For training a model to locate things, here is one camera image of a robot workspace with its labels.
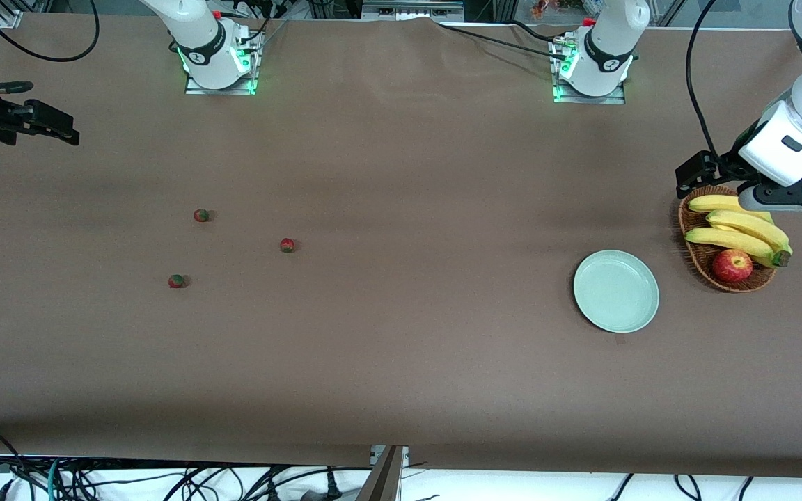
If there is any pale green round plate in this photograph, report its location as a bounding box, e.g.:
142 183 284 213
573 250 660 334

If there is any red apple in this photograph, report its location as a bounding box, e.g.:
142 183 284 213
712 249 754 283

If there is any brown wicker basket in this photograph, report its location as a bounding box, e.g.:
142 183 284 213
678 184 778 294

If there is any brown table cover sheet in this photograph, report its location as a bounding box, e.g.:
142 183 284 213
0 14 802 481

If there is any grey metal box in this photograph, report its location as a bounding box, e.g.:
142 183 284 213
361 0 466 22

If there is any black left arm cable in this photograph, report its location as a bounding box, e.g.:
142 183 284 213
684 0 723 161

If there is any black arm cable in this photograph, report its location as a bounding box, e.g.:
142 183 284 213
0 0 100 63
684 0 723 161

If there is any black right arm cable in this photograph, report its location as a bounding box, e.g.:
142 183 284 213
0 0 100 63

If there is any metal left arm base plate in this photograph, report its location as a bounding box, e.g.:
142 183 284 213
552 35 627 106

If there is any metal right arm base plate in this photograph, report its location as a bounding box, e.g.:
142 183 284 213
184 31 258 97

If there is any black cable across table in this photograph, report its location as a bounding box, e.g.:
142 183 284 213
436 21 572 63

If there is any grey support post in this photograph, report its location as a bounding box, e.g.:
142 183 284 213
356 445 410 501

